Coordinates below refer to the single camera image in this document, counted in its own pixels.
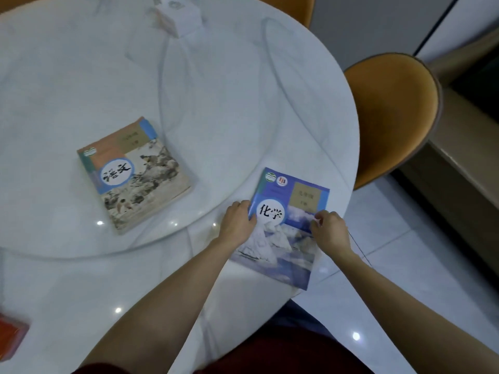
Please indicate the person's left hand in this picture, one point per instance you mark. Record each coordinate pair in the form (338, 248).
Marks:
(234, 226)

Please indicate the person's right hand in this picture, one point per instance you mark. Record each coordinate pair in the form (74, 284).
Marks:
(332, 234)

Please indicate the person's left thumb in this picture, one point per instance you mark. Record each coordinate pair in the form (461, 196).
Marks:
(252, 220)

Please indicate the person's right fingers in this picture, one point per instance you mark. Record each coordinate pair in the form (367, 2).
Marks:
(320, 218)

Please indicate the blue iceberg cover textbook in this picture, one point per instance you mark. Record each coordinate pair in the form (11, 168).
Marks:
(283, 229)

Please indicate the person's right forearm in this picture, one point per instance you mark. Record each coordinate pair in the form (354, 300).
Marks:
(413, 319)

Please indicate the person's left forearm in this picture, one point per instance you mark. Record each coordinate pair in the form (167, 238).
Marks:
(156, 315)

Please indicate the beige painting cover textbook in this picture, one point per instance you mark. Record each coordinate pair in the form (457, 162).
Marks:
(136, 175)

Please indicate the orange leather chair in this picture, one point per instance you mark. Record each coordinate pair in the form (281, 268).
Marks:
(290, 7)
(392, 112)

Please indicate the person's dark red trousers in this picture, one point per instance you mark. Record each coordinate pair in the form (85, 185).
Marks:
(280, 346)

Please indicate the glass turntable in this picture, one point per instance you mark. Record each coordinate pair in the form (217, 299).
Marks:
(163, 124)

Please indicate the wooden bench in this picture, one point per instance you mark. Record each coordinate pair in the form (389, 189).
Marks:
(464, 159)

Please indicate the white tissue box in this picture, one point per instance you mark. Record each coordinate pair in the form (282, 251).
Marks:
(177, 13)

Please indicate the red box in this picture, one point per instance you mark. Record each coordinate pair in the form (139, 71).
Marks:
(11, 338)

